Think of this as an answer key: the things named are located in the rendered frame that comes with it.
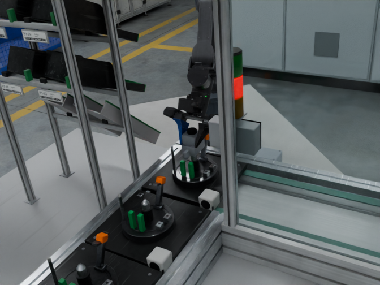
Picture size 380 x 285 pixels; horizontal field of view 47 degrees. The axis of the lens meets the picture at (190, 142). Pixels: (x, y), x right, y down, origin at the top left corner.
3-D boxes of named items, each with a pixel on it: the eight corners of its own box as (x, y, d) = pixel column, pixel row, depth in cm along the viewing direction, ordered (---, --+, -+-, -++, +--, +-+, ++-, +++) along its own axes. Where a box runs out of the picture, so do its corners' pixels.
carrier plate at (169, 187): (182, 153, 150) (181, 147, 149) (247, 168, 139) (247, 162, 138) (142, 191, 132) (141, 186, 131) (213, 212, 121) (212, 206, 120)
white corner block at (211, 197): (206, 199, 127) (205, 188, 125) (220, 203, 125) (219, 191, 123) (198, 208, 123) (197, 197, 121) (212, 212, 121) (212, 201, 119)
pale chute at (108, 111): (129, 134, 157) (134, 123, 158) (155, 144, 149) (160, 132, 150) (72, 104, 135) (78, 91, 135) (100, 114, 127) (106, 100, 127)
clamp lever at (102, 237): (99, 262, 101) (102, 231, 100) (106, 265, 101) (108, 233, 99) (88, 268, 98) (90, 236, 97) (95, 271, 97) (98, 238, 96)
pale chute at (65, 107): (96, 127, 164) (101, 116, 165) (120, 136, 156) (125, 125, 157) (37, 98, 141) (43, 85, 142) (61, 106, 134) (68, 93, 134)
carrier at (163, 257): (138, 194, 131) (133, 159, 125) (210, 215, 120) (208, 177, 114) (85, 246, 113) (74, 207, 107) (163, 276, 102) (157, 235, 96)
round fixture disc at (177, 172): (186, 158, 143) (186, 153, 142) (225, 167, 137) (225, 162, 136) (164, 181, 133) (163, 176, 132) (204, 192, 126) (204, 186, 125)
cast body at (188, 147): (192, 143, 134) (190, 123, 130) (204, 146, 132) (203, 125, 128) (178, 157, 128) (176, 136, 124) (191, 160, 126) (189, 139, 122)
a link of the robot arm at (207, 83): (191, 57, 132) (184, 45, 120) (219, 57, 130) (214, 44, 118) (190, 95, 130) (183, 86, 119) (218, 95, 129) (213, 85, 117)
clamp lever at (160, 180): (157, 202, 120) (159, 175, 118) (163, 204, 119) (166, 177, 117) (150, 205, 116) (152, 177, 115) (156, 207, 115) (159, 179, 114)
